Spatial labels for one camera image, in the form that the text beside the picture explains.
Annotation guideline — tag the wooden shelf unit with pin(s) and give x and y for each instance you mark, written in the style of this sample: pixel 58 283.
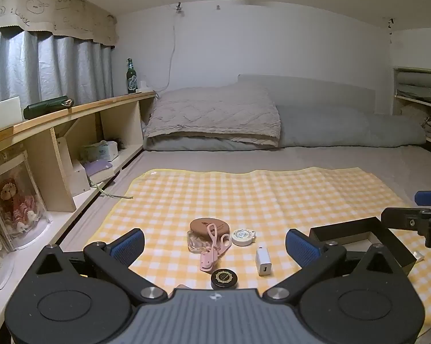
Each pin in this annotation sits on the wooden shelf unit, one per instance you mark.
pixel 58 118

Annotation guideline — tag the folded grey cloth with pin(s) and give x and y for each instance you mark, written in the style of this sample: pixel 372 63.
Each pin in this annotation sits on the folded grey cloth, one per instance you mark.
pixel 419 91

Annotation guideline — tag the white board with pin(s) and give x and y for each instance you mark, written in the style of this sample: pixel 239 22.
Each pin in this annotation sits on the white board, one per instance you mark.
pixel 4 111

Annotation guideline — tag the black round jar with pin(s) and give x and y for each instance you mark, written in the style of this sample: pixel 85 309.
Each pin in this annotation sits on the black round jar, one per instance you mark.
pixel 224 278

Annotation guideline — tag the purple book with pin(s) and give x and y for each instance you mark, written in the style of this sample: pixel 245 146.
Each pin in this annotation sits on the purple book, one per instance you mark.
pixel 97 167

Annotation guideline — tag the grey pillow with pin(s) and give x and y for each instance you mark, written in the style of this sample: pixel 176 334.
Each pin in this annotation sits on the grey pillow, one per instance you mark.
pixel 344 129

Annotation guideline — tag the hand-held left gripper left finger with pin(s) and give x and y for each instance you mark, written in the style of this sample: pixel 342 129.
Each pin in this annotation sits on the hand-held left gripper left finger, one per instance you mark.
pixel 129 245

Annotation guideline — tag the white charger plug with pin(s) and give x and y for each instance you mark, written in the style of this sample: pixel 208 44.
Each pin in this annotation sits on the white charger plug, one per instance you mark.
pixel 262 261

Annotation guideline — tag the grey curtain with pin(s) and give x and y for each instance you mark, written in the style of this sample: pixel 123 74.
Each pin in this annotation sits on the grey curtain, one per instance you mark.
pixel 58 68

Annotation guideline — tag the wooden side shelf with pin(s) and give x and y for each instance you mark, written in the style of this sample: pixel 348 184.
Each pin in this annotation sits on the wooden side shelf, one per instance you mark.
pixel 419 100

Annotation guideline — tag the pink eyelash curler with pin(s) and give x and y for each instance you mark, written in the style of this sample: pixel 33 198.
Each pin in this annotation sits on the pink eyelash curler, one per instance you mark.
pixel 206 259

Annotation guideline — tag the yellow checked mat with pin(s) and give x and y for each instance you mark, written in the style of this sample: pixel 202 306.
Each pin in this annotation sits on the yellow checked mat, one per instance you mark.
pixel 272 200

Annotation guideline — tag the black cardboard box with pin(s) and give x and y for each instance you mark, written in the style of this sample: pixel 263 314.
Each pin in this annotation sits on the black cardboard box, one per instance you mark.
pixel 394 243

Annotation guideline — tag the dark green case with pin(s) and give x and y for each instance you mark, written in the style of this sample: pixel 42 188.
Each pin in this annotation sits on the dark green case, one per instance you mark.
pixel 45 107

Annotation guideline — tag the beige drawn valance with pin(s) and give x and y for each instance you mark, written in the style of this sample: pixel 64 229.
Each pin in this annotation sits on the beige drawn valance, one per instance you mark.
pixel 50 10

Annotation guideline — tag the green glass bottle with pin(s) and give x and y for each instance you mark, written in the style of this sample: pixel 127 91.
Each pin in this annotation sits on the green glass bottle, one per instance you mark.
pixel 131 79

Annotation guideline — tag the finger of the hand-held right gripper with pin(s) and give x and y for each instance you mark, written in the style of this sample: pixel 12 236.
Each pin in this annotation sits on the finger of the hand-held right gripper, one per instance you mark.
pixel 430 197
pixel 412 220

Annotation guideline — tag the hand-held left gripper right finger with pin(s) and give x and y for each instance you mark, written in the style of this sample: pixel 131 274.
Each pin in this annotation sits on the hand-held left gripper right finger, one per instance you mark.
pixel 301 247

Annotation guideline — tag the beige quilted blanket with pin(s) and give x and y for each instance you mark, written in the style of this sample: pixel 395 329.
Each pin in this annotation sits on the beige quilted blanket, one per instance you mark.
pixel 215 114

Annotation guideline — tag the green stick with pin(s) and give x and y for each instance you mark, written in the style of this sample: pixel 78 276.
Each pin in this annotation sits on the green stick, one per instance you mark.
pixel 115 195

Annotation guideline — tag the tissue box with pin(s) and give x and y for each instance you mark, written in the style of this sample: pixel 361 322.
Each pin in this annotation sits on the tissue box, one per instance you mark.
pixel 99 150

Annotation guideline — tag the plush toy in clear case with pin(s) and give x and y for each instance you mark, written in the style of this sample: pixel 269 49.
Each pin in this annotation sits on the plush toy in clear case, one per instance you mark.
pixel 16 200

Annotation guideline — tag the glass perfume bottle brown lid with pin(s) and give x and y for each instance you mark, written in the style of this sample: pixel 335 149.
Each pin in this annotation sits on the glass perfume bottle brown lid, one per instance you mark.
pixel 201 226

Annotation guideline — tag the dark fuzzy item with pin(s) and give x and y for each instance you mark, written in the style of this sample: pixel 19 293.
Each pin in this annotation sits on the dark fuzzy item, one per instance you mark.
pixel 122 144

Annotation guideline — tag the white box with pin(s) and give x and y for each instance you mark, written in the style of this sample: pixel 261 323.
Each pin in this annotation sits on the white box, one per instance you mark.
pixel 81 177

